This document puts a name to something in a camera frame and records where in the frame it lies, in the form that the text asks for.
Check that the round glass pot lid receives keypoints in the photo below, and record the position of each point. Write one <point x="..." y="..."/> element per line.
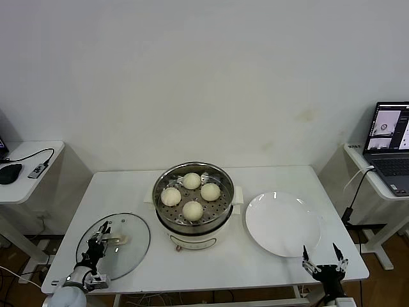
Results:
<point x="131" y="252"/>

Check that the white steamed baozi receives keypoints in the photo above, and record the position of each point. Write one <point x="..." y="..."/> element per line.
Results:
<point x="210" y="192"/>
<point x="192" y="211"/>
<point x="171" y="195"/>
<point x="191" y="180"/>

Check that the white round plate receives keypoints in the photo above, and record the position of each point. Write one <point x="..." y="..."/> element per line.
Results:
<point x="282" y="224"/>

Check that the white main table frame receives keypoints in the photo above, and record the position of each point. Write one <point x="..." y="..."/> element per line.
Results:
<point x="117" y="301"/>

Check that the grey usb hub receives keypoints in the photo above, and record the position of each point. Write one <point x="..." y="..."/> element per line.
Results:
<point x="36" y="171"/>

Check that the light blue left robot arm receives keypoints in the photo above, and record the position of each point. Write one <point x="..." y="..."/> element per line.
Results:
<point x="68" y="292"/>

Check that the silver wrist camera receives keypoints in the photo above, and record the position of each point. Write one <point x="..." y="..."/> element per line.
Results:
<point x="98" y="281"/>
<point x="345" y="302"/>

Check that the black computer mouse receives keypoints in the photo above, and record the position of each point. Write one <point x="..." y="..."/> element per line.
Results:
<point x="10" y="173"/>

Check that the white side table with laptop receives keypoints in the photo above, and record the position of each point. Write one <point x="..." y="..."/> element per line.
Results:
<point x="354" y="156"/>

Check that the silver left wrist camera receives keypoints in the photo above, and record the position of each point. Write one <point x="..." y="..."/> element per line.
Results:
<point x="98" y="281"/>

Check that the stainless steel steamer basket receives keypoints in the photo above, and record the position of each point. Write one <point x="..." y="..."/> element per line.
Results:
<point x="223" y="204"/>

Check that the white side table with mouse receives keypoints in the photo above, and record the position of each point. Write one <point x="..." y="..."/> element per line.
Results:
<point x="28" y="188"/>

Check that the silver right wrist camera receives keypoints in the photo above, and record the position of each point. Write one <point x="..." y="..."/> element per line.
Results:
<point x="345" y="302"/>

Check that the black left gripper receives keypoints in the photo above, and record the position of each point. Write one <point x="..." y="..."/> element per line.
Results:
<point x="93" y="254"/>

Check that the grey open laptop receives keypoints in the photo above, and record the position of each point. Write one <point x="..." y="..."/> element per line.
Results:
<point x="388" y="160"/>

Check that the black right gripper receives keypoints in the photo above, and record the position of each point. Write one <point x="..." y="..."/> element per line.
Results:
<point x="330" y="278"/>

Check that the white electric cooker base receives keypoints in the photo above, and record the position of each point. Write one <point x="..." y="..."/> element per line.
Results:
<point x="198" y="238"/>

